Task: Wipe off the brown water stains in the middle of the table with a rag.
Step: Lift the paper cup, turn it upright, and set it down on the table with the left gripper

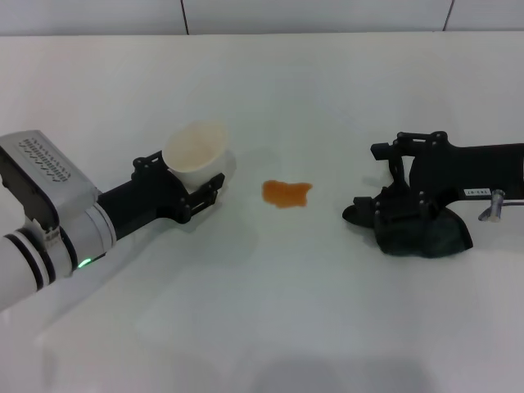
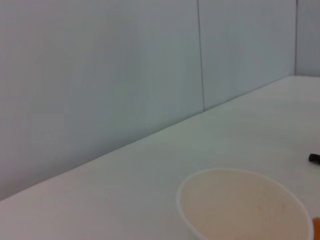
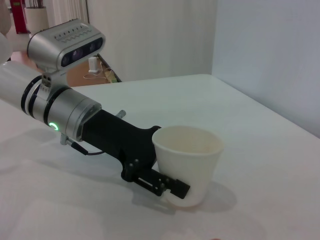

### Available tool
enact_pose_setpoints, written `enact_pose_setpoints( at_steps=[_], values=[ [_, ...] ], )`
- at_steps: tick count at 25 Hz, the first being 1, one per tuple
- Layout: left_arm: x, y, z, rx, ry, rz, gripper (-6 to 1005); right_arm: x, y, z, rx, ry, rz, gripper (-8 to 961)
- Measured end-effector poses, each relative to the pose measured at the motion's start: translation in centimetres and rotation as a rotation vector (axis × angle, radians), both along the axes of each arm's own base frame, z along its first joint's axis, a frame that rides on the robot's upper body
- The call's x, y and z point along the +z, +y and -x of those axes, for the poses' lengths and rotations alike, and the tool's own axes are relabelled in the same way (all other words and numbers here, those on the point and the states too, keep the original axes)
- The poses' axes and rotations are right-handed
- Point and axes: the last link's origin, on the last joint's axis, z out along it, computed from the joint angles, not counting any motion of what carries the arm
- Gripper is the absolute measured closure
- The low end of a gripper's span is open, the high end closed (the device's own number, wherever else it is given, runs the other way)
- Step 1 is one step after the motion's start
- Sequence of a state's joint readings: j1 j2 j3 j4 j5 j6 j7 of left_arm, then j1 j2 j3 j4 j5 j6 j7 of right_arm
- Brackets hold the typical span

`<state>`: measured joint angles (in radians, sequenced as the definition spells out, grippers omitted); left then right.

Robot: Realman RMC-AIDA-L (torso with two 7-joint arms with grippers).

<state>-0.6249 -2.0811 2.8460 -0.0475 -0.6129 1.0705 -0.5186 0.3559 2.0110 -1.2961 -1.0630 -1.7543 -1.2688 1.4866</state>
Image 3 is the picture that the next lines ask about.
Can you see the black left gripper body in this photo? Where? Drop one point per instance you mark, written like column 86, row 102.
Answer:
column 120, row 140

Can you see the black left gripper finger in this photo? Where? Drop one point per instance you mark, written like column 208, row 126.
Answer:
column 162, row 185

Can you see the white paper cup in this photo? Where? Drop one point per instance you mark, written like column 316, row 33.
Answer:
column 190, row 170

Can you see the small silver metal stud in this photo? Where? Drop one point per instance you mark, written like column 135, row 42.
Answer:
column 121, row 113

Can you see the beige floor power strip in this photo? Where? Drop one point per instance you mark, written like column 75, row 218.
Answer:
column 111, row 77

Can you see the white power adapter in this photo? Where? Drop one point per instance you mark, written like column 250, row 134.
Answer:
column 94, row 65

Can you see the white curtain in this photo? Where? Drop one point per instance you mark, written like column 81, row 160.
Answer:
column 67, row 11

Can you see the white round planter pot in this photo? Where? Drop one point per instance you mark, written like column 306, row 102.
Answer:
column 37, row 20

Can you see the red cabinet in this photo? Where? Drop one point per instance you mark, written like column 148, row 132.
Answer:
column 20, row 17

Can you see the person in beige top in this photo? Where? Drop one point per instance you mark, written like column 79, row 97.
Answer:
column 4, row 15

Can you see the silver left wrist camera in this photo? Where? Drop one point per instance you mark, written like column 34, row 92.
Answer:
column 62, row 42

